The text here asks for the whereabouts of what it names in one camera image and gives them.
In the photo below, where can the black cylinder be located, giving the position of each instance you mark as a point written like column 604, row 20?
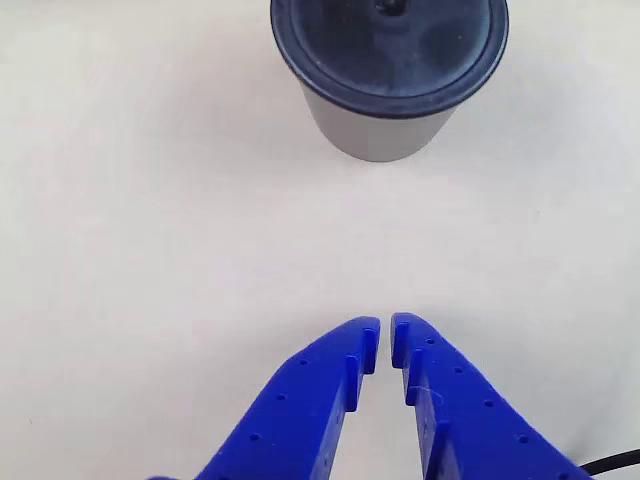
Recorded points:
column 385, row 65

